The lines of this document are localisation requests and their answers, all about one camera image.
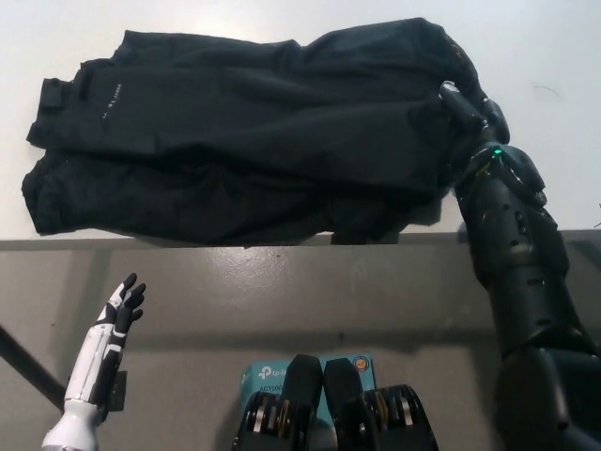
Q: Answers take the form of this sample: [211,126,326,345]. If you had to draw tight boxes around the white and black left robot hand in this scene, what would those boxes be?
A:
[63,272,146,411]

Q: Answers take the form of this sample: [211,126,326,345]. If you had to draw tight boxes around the black jacket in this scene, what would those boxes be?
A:
[21,17,485,248]

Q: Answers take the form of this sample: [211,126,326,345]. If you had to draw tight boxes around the black robot torso with silver ribs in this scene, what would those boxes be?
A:
[229,354,440,451]

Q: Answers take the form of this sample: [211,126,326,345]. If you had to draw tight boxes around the black floor tape patch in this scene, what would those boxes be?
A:
[105,369,129,412]

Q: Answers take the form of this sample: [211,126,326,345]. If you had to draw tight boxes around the black table leg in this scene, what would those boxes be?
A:
[0,322,67,401]

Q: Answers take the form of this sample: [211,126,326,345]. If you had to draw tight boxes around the teal tp-link box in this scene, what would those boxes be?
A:
[240,352,377,424]

